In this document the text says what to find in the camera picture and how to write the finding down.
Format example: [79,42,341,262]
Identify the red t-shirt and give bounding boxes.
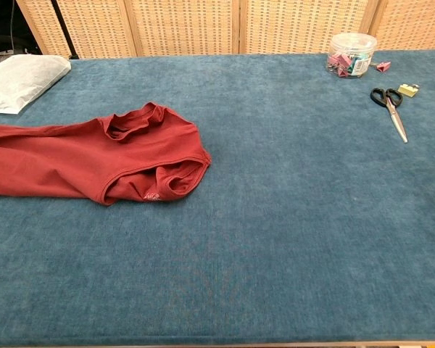
[0,101,212,207]

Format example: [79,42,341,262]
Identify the blue carpet table cover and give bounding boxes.
[0,49,435,345]

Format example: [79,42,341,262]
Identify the wicker folding screen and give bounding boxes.
[16,0,435,59]

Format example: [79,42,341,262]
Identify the clear jar of binder clips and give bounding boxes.
[326,32,378,79]

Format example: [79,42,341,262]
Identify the plain white frosted bag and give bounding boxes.
[0,54,72,115]

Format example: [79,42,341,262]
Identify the black-handled scissors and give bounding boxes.
[369,87,410,144]

